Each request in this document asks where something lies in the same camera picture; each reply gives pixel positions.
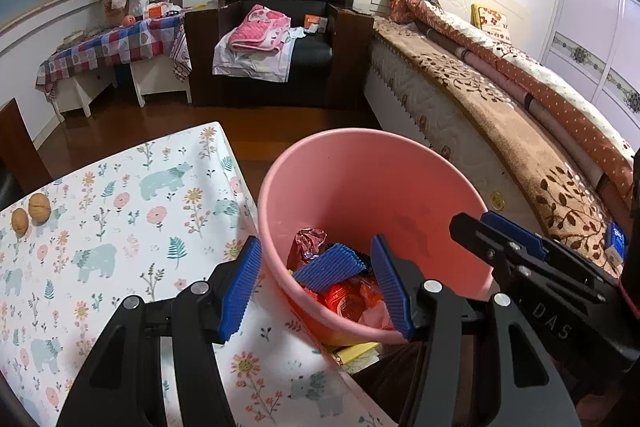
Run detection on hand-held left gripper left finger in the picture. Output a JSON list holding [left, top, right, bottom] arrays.
[[55, 235, 263, 427]]

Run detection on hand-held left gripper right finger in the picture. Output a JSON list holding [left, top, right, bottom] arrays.
[[370, 234, 581, 427]]

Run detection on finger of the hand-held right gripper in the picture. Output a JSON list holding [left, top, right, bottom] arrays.
[[449, 213, 601, 303], [481, 210, 618, 285]]

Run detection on red snack wrapper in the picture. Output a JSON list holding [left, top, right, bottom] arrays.
[[320, 281, 388, 323]]

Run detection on blue foam net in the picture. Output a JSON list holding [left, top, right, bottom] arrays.
[[292, 244, 368, 293]]

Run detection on yellow snack wrapper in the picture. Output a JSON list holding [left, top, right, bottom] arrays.
[[332, 341, 383, 365]]

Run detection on pink plastic bucket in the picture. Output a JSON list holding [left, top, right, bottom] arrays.
[[257, 129, 496, 347]]

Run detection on small blue packet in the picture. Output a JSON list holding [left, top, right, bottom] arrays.
[[606, 222, 628, 265]]

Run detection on brown leaf pattern blanket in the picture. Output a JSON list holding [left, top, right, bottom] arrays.
[[372, 16, 626, 265]]

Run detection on orange dotted quilt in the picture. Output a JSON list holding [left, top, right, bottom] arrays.
[[405, 0, 640, 192]]

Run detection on yellow flower pillow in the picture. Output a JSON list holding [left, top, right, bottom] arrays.
[[470, 3, 513, 44]]

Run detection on brown walnut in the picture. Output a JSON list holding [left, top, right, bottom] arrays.
[[27, 193, 52, 224], [11, 208, 30, 238]]

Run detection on white side table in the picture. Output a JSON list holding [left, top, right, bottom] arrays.
[[50, 54, 193, 118]]

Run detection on white cloth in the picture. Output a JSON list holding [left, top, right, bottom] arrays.
[[212, 27, 296, 84]]

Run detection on lilac wardrobe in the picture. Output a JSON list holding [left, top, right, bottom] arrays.
[[542, 0, 640, 128]]

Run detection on pink folded cloth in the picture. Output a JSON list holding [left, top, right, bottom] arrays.
[[227, 4, 292, 54]]

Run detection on black leather armchair wooden sides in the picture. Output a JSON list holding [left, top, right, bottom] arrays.
[[0, 98, 53, 208]]

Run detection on checkered cloth side table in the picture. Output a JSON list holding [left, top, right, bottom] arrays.
[[35, 14, 193, 95]]

